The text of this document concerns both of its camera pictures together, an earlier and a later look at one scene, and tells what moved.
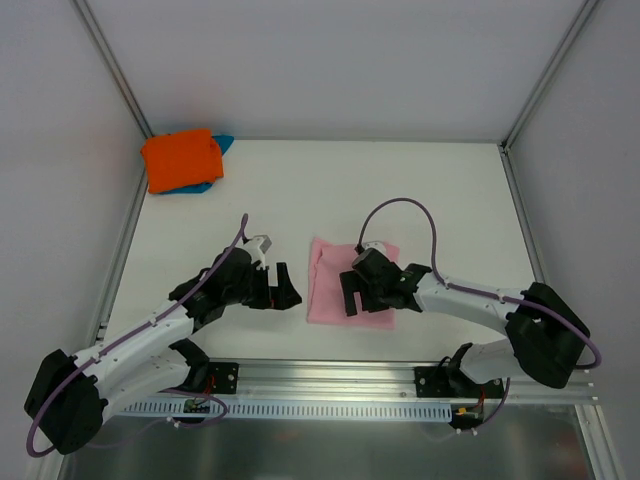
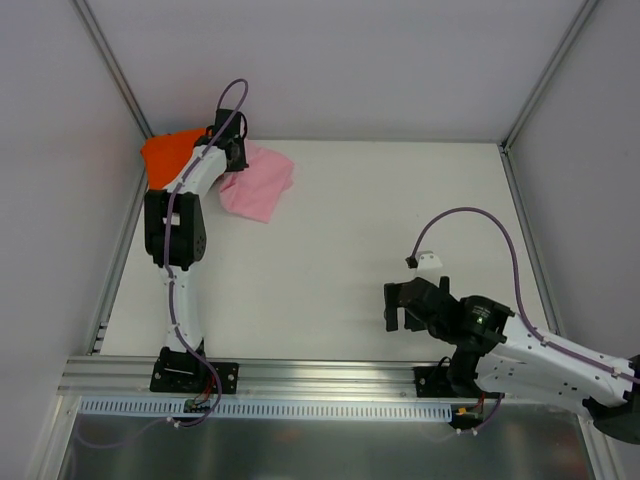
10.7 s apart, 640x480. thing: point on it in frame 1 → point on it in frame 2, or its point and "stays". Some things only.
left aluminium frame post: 114,69 stays
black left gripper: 267,288 → 235,156
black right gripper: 364,288 → 406,300
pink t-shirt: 326,300 → 253,192
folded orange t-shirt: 182,159 stays
